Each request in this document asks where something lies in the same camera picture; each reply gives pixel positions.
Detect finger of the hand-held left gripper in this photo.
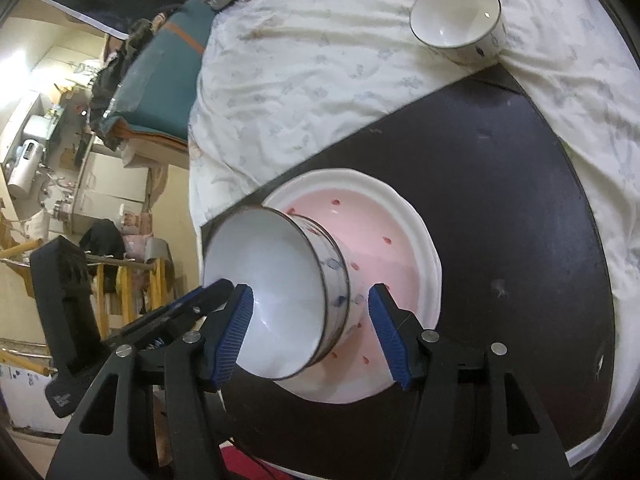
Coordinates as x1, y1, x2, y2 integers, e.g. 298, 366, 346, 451
124, 278, 236, 348

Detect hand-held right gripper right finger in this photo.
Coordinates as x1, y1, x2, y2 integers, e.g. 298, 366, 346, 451
367, 282, 574, 480

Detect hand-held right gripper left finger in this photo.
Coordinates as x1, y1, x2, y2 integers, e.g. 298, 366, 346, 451
45, 282, 256, 480

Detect white bowl with blue print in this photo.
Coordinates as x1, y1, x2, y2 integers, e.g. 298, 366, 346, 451
201, 207, 362, 397
409, 0, 507, 66

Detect yellow wooden rack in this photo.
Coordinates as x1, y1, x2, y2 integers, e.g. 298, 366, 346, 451
0, 239, 172, 377

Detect black garment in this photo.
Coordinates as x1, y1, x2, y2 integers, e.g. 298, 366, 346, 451
79, 218, 126, 262

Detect pink patterned cloth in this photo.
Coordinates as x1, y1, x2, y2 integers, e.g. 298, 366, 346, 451
122, 211, 155, 262

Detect white cabinet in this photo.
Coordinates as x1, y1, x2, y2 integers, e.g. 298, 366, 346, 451
72, 151, 152, 235

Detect red cloth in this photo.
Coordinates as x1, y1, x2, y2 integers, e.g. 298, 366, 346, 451
219, 444, 306, 480

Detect white kitchen appliance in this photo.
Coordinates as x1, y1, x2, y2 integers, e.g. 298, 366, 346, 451
6, 139, 47, 199

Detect teal folded quilt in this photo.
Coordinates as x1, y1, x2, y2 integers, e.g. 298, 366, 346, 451
99, 0, 219, 153

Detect white printed bedsheet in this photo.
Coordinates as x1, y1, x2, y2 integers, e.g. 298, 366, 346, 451
187, 0, 640, 467

